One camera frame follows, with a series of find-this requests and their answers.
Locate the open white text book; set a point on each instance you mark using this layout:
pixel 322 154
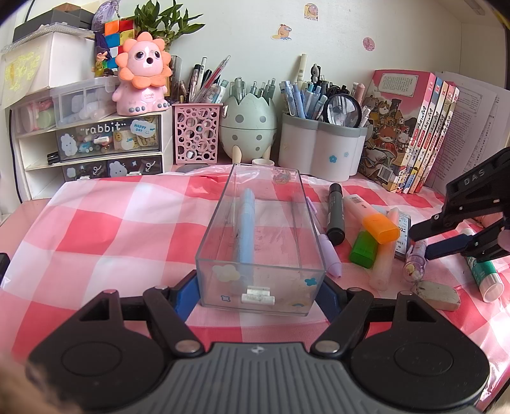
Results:
pixel 478 115

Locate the pink checkered tablecloth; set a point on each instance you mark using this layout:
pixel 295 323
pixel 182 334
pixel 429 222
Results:
pixel 119 239

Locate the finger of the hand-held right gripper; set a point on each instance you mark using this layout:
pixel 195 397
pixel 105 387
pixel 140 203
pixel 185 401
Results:
pixel 444 246
pixel 428 229

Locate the white green glue stick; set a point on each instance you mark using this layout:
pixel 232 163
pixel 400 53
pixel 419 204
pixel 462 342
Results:
pixel 486 278

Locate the white desk drawer organizer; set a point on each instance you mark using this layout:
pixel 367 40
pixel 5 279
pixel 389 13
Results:
pixel 36 159

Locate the light blue pen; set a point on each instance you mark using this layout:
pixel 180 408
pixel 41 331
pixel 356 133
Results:
pixel 246 227

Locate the small white tape roll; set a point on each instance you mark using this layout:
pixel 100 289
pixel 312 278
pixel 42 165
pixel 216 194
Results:
pixel 263 162

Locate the black marker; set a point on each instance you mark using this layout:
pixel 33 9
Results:
pixel 336 215

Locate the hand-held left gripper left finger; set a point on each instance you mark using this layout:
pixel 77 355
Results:
pixel 186 295

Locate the white grey flower pen holder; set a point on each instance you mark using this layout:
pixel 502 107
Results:
pixel 314 151

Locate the grey white eraser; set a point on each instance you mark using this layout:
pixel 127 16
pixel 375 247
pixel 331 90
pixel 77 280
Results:
pixel 436 295

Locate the green egg pen holder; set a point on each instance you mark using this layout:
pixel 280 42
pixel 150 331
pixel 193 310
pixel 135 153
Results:
pixel 247 123

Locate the clear vase with brown pebbles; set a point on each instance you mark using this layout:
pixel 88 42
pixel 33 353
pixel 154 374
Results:
pixel 176 75

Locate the pink perforated pen holder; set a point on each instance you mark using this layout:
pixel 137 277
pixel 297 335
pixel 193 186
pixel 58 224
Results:
pixel 197 135

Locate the dark grey box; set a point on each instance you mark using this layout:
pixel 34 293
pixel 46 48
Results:
pixel 55 22

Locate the small purple figurine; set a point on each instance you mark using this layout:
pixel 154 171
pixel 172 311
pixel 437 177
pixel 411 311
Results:
pixel 102 55

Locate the magnifying glass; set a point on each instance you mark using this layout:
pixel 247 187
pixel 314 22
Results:
pixel 343 110

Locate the cluster of grey-green pens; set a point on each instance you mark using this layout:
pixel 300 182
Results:
pixel 255 89

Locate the orange cap highlighter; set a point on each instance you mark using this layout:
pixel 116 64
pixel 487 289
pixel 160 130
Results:
pixel 378 225

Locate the colourful puzzle cube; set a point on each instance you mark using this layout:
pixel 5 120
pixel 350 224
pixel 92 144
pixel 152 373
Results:
pixel 117 39

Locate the clear plastic drawer box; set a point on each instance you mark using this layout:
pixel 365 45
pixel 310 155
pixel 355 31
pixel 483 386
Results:
pixel 71 103

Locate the purple sachet pouch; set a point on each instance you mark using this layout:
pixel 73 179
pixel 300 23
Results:
pixel 105 12

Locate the round yellow wall sticker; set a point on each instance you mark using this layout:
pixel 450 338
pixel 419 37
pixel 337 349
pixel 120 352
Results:
pixel 311 11

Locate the green bamboo plant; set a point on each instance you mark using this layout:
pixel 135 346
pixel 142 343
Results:
pixel 167 20

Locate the round pink wall sticker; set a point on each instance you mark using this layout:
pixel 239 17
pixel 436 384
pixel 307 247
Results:
pixel 369 43

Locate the brown animal wall sticker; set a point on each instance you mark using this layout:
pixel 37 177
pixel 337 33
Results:
pixel 281 32

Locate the cluster of blue black pens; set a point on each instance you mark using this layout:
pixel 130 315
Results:
pixel 303 99

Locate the row of pink books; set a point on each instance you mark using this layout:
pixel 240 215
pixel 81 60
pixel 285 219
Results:
pixel 390 119

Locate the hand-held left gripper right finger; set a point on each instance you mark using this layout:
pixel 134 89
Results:
pixel 327 297

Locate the peach highlighter pen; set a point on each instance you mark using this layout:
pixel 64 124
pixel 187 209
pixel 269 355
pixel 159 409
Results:
pixel 381 266

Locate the pink lion toy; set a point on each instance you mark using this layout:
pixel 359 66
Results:
pixel 141 75

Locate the cluster of mixed pens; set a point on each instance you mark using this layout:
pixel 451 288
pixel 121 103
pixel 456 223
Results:
pixel 205 83

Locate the green cap highlighter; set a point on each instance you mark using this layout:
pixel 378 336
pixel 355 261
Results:
pixel 363 249

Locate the white storage box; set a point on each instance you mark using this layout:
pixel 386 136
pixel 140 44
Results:
pixel 59 63

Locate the clear plastic pen box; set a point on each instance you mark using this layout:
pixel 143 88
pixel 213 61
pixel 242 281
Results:
pixel 259 278

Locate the pink cartoon comic book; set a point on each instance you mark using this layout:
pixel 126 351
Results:
pixel 444 119
pixel 450 119
pixel 438 119
pixel 431 119

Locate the clear purple cartoon pen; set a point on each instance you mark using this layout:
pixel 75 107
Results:
pixel 414 260

